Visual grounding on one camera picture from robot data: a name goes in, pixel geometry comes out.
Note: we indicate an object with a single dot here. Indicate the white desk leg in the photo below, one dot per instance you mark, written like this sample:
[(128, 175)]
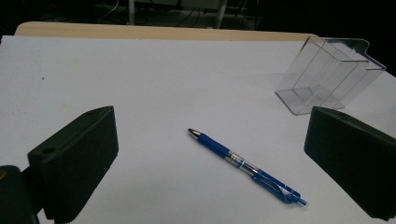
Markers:
[(131, 12), (220, 14)]

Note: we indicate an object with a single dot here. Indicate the blue retractable pen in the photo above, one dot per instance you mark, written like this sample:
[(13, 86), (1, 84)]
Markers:
[(211, 145)]

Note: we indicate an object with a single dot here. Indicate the white table mat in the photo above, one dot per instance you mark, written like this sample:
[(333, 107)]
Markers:
[(155, 87)]

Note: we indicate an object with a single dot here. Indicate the clear plastic pen holder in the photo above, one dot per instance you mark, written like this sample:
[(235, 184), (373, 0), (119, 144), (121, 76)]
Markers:
[(327, 77)]

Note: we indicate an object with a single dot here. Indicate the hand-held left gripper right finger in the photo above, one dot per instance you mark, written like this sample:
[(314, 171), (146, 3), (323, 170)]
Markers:
[(351, 155)]

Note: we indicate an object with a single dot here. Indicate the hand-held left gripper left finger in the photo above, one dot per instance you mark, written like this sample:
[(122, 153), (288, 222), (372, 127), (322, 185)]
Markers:
[(77, 161)]

